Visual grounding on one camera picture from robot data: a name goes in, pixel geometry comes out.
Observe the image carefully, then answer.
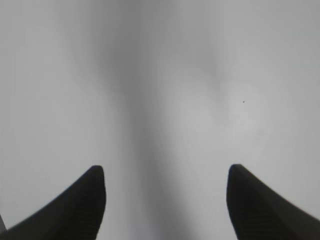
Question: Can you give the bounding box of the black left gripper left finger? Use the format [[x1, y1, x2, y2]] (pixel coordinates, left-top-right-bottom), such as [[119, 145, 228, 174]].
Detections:
[[0, 165, 106, 240]]

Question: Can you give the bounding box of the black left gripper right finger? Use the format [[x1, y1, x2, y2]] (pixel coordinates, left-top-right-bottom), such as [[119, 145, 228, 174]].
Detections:
[[226, 164, 320, 240]]

